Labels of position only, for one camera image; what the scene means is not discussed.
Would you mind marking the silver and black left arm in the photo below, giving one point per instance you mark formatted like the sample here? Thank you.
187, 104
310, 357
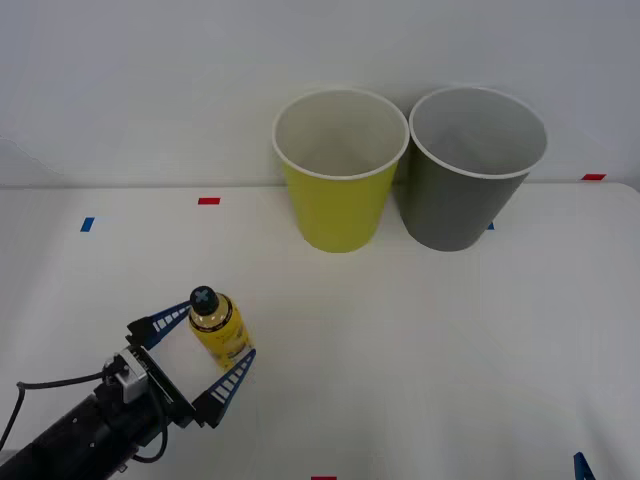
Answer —
60, 437

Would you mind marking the yellow bottle with black cap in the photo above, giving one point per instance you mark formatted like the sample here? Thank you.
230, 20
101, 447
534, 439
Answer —
222, 332

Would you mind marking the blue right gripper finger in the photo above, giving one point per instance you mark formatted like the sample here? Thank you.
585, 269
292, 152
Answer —
581, 467

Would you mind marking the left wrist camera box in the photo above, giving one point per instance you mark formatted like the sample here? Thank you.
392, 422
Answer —
131, 380

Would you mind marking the grey plastic bin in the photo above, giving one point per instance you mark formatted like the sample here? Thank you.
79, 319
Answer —
452, 210

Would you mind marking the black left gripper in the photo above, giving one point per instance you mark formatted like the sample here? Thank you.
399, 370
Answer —
167, 395

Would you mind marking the yellow-green plastic bin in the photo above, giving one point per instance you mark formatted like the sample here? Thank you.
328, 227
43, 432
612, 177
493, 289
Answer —
337, 210

